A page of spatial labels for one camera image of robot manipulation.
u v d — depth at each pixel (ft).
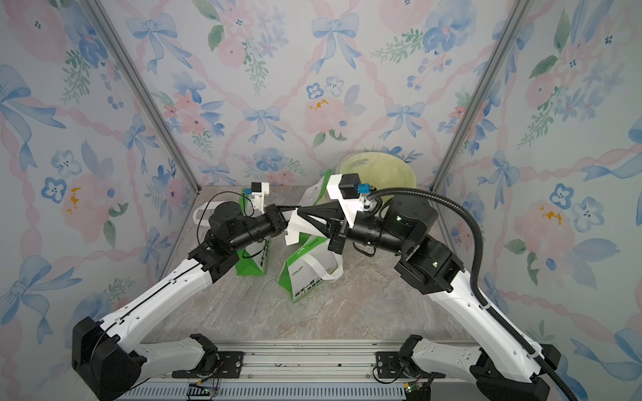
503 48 2.46
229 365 2.42
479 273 1.18
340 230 1.37
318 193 2.89
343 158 3.66
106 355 1.23
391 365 2.40
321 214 1.44
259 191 2.07
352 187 1.19
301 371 2.42
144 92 2.82
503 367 1.25
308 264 2.26
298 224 1.64
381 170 3.10
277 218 1.96
